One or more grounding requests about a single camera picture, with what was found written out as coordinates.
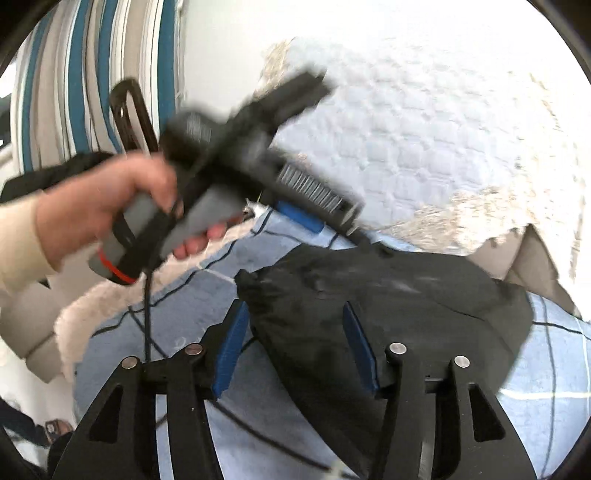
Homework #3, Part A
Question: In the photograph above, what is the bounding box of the black metal frame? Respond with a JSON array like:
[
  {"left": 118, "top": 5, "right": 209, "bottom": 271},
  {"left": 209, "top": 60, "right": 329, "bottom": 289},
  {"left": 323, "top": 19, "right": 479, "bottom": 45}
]
[{"left": 110, "top": 78, "right": 160, "bottom": 153}]

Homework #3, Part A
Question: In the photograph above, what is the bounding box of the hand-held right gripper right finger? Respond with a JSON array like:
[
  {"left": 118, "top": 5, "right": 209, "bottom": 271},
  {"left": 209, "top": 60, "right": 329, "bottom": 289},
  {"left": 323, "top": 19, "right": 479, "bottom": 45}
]
[{"left": 342, "top": 302, "right": 539, "bottom": 480}]

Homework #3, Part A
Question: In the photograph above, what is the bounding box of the black slipper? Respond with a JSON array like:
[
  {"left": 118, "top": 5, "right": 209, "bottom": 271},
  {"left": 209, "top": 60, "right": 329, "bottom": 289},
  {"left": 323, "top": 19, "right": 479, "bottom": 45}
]
[{"left": 44, "top": 419, "right": 75, "bottom": 444}]

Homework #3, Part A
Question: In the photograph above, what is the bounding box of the light blue quilted cover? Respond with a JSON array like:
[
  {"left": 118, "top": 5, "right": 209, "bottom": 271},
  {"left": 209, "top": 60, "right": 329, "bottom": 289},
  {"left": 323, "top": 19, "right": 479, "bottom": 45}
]
[{"left": 259, "top": 37, "right": 591, "bottom": 282}]

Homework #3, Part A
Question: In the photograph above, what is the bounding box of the person's left forearm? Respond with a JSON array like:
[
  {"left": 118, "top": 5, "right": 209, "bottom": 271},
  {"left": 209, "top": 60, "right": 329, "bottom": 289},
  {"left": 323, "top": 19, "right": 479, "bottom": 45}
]
[{"left": 0, "top": 189, "right": 63, "bottom": 296}]

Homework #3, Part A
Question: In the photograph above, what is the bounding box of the striped curtain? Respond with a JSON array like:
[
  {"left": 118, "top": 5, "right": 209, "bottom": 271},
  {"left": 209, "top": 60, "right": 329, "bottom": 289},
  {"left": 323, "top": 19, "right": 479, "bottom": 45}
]
[{"left": 11, "top": 0, "right": 183, "bottom": 162}]

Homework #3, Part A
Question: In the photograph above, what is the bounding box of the person's left hand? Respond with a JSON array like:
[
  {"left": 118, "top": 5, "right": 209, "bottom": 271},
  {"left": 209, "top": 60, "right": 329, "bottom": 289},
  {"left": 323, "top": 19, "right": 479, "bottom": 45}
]
[{"left": 34, "top": 152, "right": 245, "bottom": 273}]

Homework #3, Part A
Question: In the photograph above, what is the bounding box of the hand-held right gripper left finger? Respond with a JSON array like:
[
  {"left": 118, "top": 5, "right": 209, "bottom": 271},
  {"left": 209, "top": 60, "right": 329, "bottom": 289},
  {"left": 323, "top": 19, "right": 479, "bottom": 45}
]
[{"left": 52, "top": 300, "right": 251, "bottom": 480}]

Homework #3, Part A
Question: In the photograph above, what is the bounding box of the blue checked blanket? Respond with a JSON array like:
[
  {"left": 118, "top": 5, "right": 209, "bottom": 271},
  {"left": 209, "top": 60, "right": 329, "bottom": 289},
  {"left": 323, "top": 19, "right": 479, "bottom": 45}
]
[{"left": 74, "top": 210, "right": 591, "bottom": 480}]

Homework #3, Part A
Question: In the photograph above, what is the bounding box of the person's left leg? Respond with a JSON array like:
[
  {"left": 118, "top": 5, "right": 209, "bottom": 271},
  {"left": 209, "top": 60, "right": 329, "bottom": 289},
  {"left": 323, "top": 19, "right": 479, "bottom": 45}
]
[{"left": 0, "top": 394, "right": 77, "bottom": 480}]

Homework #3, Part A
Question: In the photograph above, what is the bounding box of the black jacket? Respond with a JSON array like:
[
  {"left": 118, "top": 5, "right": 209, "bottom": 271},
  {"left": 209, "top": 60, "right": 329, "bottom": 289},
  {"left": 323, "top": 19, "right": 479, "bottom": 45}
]
[{"left": 235, "top": 244, "right": 534, "bottom": 480}]

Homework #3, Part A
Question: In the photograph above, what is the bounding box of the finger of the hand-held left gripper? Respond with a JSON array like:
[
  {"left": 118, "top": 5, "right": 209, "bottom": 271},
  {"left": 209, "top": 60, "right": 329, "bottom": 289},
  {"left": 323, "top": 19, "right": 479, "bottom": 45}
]
[
  {"left": 276, "top": 202, "right": 370, "bottom": 246},
  {"left": 252, "top": 69, "right": 335, "bottom": 134}
]

